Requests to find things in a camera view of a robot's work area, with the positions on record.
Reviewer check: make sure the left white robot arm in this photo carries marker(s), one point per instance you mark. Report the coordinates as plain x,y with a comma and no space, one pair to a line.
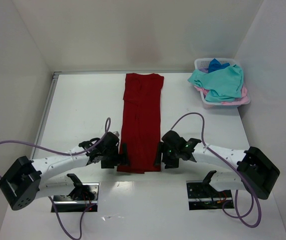
30,179

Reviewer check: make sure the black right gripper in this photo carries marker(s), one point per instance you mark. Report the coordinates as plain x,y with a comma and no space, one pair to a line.
163,157

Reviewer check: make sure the lilac t shirt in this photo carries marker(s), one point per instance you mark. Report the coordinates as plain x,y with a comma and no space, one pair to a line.
203,70

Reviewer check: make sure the teal t shirt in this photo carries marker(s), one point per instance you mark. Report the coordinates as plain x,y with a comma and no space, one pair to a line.
223,85

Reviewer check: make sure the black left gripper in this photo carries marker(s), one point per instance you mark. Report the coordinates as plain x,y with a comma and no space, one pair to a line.
119,157

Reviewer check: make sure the pink t shirt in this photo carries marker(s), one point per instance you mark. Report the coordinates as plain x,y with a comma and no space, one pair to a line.
245,99

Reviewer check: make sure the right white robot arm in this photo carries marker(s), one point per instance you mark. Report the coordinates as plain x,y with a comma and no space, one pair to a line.
247,169

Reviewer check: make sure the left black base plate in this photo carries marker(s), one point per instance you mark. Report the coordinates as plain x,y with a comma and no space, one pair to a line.
78,200

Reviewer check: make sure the white plastic laundry basket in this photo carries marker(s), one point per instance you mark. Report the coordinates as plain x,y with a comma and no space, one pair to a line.
204,62

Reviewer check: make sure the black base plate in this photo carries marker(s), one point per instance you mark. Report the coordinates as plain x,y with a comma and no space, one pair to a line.
205,197
78,200

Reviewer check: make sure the blue t shirt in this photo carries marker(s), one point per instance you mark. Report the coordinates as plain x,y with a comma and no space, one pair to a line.
215,65

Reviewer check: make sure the red t shirt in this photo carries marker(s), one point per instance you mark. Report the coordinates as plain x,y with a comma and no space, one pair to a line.
141,122

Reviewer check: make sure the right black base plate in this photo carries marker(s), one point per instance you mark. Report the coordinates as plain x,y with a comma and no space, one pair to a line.
205,197

